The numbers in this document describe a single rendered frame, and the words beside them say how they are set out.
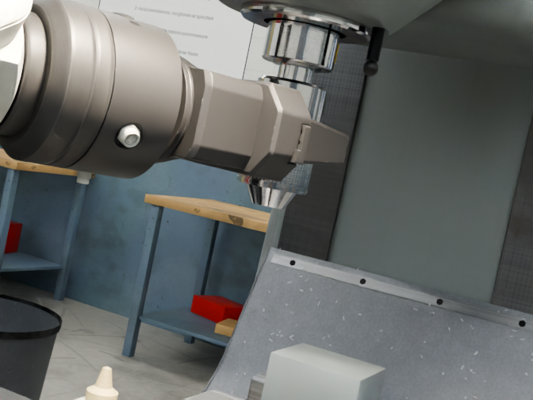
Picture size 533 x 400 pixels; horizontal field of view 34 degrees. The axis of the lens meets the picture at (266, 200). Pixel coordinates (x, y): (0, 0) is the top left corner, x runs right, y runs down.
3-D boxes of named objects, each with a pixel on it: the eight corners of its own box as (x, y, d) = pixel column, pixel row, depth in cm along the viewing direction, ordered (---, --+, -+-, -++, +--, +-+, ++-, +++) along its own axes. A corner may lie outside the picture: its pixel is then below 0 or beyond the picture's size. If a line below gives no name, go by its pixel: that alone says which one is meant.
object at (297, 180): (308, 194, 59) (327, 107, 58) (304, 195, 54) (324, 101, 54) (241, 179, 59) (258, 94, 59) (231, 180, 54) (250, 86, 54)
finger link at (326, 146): (333, 173, 56) (261, 158, 53) (344, 125, 56) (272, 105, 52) (350, 177, 55) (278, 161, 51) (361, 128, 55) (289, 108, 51)
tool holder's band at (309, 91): (327, 107, 58) (330, 93, 58) (324, 101, 54) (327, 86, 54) (258, 94, 59) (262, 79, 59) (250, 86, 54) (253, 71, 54)
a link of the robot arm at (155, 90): (327, 61, 49) (150, 2, 42) (292, 225, 50) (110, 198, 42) (203, 52, 59) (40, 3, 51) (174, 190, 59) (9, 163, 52)
